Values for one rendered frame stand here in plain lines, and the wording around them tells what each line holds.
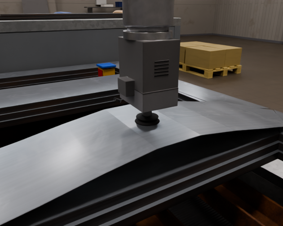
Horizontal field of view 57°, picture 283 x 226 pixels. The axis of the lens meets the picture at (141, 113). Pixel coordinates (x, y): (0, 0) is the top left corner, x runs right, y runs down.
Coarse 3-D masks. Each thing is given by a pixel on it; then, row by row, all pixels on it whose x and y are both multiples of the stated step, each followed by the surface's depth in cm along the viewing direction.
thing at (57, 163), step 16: (64, 128) 45; (32, 144) 42; (48, 144) 41; (64, 144) 40; (80, 144) 40; (32, 160) 38; (48, 160) 37; (64, 160) 37; (80, 160) 36; (32, 176) 34; (48, 176) 34; (64, 176) 33; (80, 176) 33; (96, 176) 32; (48, 192) 31; (64, 192) 31
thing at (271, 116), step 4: (232, 104) 65; (236, 104) 66; (240, 104) 66; (240, 108) 62; (244, 108) 63; (248, 108) 63; (252, 108) 64; (256, 108) 64; (252, 112) 60; (256, 112) 61; (260, 112) 61; (264, 112) 61; (268, 112) 62; (264, 116) 58; (268, 116) 58; (272, 116) 59; (276, 116) 59; (272, 120) 55; (276, 120) 56; (280, 120) 56
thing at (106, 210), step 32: (96, 96) 78; (192, 96) 74; (160, 160) 43; (192, 160) 43; (224, 160) 45; (256, 160) 48; (96, 192) 35; (128, 192) 36; (160, 192) 38; (192, 192) 41; (32, 224) 30; (64, 224) 32; (96, 224) 34; (128, 224) 36
